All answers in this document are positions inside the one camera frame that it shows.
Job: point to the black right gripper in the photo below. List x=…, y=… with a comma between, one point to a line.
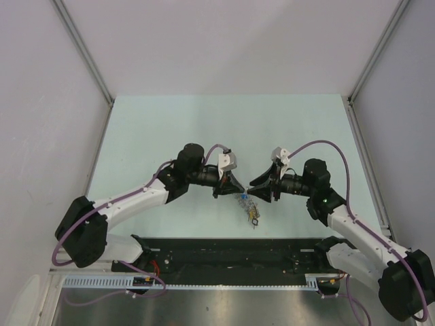
x=273, y=176

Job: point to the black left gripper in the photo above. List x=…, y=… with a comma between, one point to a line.
x=228, y=185

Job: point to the metal disc keyring organizer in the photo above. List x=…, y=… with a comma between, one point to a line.
x=246, y=205

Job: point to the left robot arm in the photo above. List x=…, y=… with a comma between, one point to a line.
x=83, y=234

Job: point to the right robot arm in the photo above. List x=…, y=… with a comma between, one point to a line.
x=403, y=279

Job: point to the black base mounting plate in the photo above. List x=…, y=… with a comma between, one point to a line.
x=232, y=258

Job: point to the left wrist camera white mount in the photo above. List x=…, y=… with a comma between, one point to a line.
x=227, y=161

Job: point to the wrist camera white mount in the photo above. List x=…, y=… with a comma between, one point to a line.
x=227, y=161
x=280, y=157

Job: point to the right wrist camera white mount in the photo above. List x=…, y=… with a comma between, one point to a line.
x=280, y=157

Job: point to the white slotted cable duct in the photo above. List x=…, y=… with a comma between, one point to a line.
x=286, y=282

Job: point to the right aluminium side rail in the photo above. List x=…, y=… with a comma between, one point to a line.
x=368, y=170

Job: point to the right aluminium frame post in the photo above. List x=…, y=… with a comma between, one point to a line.
x=379, y=49

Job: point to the aluminium frame post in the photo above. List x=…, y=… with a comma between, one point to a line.
x=379, y=49
x=80, y=45

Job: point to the left aluminium frame post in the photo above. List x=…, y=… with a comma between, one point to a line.
x=80, y=45

